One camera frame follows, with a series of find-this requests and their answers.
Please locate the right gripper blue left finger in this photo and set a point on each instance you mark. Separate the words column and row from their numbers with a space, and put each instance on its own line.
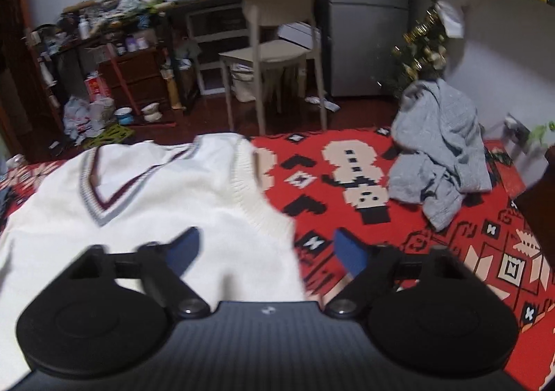
column 182, row 251

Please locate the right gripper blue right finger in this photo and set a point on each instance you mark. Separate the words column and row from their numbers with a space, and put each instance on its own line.
column 352, row 253

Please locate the white knit v-neck sweater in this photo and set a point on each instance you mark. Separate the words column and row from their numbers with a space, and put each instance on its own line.
column 124, row 196

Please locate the red patterned christmas blanket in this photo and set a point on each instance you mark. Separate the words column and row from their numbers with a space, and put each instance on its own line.
column 338, row 179

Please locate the grey crumpled garment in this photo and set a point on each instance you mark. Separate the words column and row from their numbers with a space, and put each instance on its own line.
column 442, row 153

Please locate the blue white ceramic bowl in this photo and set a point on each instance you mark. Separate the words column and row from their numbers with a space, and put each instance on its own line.
column 124, row 116

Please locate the white plastic bag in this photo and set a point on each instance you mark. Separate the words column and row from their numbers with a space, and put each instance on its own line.
column 76, row 119

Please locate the brown wooden drawer cabinet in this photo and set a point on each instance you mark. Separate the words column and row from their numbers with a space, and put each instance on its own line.
column 134, row 78

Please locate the dark wooden side table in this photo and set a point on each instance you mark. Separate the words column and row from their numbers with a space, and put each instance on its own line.
column 537, row 204

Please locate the small decorated christmas tree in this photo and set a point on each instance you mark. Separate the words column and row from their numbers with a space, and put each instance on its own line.
column 421, row 57

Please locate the dark cluttered desk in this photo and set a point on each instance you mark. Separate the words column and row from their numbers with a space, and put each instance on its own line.
column 169, row 16

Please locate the white drawer shelf unit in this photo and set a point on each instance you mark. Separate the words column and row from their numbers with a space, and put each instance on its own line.
column 214, row 31

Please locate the grey refrigerator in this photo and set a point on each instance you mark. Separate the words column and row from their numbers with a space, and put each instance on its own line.
column 362, row 36

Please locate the beige plastic chair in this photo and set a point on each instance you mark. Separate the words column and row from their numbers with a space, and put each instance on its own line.
column 276, row 54

